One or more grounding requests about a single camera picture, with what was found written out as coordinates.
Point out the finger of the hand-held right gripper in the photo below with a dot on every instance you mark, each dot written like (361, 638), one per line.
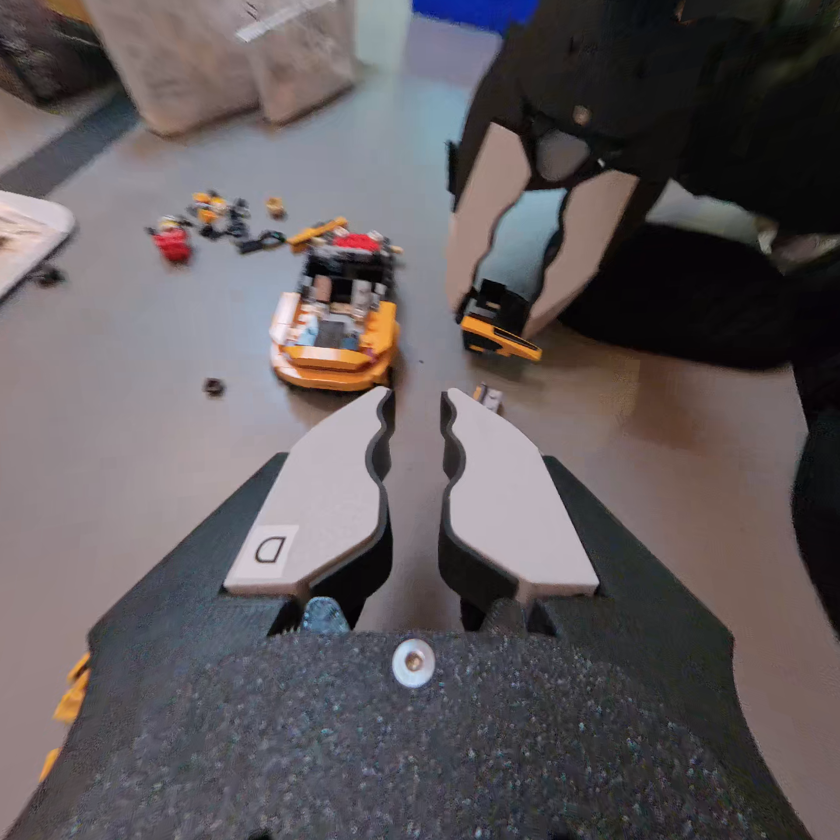
(590, 249)
(482, 197)

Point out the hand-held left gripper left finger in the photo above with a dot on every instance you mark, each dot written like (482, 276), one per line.
(321, 505)

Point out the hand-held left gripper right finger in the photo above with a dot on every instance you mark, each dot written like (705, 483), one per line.
(518, 518)

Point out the grey and yellow lego brick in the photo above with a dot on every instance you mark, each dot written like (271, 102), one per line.
(489, 396)

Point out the yellow lego car roof section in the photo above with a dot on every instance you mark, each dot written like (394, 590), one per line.
(485, 328)

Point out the yellow lego car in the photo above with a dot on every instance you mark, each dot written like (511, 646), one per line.
(315, 361)

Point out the yellow lego side panel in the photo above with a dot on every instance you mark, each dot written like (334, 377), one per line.
(315, 235)

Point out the pile of yellow lego bricks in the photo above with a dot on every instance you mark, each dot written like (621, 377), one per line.
(65, 702)

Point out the person's right forearm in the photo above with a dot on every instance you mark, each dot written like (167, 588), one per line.
(774, 98)

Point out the small black lego tile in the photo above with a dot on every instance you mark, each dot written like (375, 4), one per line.
(213, 387)

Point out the black curved lego piece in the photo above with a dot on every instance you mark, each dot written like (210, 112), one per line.
(259, 241)

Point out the pile of small lego pieces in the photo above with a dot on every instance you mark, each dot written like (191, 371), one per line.
(210, 210)

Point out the red lego minifigure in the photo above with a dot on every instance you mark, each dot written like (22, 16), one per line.
(172, 246)

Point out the black lego box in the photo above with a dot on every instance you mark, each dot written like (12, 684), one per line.
(39, 52)

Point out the blue plastic bin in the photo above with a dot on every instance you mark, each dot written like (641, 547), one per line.
(459, 10)

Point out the small white printed paper bag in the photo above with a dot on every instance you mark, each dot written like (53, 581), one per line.
(302, 72)

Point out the large white printed paper bag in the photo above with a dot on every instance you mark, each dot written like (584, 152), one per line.
(170, 65)

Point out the sticker sheet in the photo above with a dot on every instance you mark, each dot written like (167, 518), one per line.
(13, 226)

